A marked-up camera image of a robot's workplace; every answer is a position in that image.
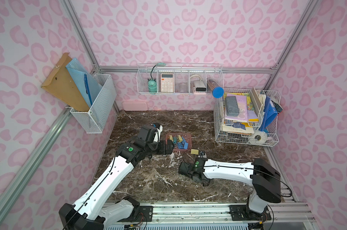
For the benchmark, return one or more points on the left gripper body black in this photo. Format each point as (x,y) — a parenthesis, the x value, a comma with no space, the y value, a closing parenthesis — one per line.
(167,147)

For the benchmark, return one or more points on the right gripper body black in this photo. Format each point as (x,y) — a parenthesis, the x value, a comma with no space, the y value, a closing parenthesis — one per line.
(183,168)

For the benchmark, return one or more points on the large yellow binder clip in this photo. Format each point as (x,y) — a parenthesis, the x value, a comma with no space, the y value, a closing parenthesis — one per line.
(194,152)

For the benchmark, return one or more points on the pink plastic storage box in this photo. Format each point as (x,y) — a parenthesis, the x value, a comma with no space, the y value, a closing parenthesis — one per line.
(187,138)

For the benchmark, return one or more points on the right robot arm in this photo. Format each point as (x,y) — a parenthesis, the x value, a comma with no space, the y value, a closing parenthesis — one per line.
(264,179)

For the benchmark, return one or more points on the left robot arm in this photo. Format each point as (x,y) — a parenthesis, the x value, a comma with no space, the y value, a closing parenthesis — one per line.
(88,212)

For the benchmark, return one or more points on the pink box lid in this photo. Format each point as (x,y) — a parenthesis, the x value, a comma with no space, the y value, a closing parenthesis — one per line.
(135,106)

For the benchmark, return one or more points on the cream book lower tray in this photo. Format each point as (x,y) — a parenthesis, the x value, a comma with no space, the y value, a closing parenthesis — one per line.
(239,128)

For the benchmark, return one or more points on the green desk lamp gadget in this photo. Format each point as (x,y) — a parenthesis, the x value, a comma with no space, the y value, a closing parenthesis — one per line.
(152,83)

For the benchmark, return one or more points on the white calculator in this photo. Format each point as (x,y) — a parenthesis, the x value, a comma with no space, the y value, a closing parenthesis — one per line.
(167,83)

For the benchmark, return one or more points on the clear glass jar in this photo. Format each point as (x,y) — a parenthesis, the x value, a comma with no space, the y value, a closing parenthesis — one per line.
(183,88)

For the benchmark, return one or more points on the grey pencil case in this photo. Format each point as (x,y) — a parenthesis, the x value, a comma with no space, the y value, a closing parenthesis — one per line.
(231,106)

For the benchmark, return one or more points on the white tape roll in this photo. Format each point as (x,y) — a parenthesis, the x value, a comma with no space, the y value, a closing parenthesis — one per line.
(258,138)

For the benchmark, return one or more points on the pink white small device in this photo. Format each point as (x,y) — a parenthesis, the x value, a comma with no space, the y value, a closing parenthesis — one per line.
(198,85)

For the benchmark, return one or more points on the stack of coloured papers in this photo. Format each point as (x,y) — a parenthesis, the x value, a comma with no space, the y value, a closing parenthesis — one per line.
(247,112)

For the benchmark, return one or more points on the blue pen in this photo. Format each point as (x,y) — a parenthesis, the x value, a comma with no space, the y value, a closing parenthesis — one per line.
(87,90)

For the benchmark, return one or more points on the tube with blue cap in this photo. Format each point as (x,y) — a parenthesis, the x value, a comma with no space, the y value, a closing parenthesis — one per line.
(214,89)

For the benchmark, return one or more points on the light blue folder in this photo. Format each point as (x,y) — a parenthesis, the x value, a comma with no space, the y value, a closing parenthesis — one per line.
(77,72)

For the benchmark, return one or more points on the blue folder upright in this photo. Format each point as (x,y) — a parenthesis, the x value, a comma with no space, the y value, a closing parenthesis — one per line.
(270,113)

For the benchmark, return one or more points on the brown paper envelope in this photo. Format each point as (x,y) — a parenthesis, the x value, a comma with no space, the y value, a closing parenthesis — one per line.
(60,84)

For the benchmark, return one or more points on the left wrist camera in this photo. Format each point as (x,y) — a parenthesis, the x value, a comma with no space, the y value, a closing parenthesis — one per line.
(159,130)

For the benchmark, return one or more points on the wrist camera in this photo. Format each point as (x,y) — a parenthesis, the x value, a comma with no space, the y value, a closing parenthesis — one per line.
(202,154)
(159,130)

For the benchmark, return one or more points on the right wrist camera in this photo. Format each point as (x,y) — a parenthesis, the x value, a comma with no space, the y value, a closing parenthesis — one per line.
(202,154)

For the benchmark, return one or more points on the white mesh wall file basket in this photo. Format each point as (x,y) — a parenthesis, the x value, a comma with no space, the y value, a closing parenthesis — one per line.
(94,120)

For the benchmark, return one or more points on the white wire wall shelf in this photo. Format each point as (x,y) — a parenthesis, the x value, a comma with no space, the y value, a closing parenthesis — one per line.
(182,73)

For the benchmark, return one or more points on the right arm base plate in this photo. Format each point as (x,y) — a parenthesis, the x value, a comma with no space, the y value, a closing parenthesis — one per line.
(243,213)

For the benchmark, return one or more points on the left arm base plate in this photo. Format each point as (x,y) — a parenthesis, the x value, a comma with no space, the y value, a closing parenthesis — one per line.
(145,212)

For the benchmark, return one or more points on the white wire desk organizer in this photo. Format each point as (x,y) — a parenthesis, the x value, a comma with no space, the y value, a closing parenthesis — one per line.
(258,98)

